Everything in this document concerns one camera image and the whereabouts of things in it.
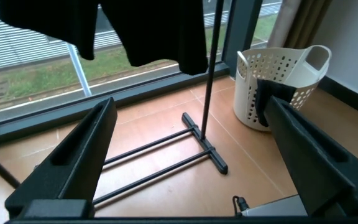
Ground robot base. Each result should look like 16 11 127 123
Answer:
231 194 309 218

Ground window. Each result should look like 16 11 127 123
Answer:
0 0 282 147

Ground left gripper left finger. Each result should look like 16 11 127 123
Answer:
4 96 118 218

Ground beige curtain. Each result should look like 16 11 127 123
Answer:
267 0 334 50

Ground black shorts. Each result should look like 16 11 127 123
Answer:
0 0 209 76

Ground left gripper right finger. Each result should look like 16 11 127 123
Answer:
264 95 358 217

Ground black clothes rack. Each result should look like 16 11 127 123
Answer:
0 0 229 206

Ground black garment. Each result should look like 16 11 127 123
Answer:
254 78 298 128

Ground white laundry basket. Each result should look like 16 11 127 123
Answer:
232 45 333 132

